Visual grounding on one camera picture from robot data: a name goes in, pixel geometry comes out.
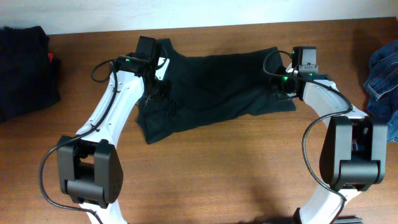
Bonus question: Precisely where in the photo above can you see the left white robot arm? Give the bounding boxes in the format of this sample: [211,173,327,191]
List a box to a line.
[54,55,170,223]

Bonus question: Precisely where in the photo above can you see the black folded garment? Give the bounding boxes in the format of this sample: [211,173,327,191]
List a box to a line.
[1,26,61,123]

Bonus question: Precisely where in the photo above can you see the blue denim jeans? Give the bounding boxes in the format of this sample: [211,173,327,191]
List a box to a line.
[363,40,397,142]

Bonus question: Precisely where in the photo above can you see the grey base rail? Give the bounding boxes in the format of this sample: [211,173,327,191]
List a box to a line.
[333,217,364,224]

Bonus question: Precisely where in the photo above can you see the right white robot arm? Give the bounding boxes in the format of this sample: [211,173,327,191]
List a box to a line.
[272,68,387,223]

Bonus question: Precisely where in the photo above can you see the dark green t-shirt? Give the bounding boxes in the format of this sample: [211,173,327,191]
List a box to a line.
[137,39,296,144]

